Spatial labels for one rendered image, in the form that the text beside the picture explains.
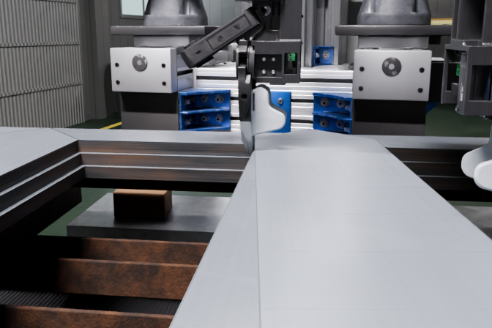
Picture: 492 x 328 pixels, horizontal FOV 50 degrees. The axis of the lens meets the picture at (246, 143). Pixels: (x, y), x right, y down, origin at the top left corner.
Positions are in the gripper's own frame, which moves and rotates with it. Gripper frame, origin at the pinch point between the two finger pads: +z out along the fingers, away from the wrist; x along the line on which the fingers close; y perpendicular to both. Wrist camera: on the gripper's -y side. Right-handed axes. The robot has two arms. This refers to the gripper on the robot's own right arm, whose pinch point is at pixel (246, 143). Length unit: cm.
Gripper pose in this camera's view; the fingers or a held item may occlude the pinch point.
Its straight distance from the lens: 71.4
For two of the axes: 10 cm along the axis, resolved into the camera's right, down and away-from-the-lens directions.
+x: 1.2, -2.1, 9.7
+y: 9.9, 0.3, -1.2
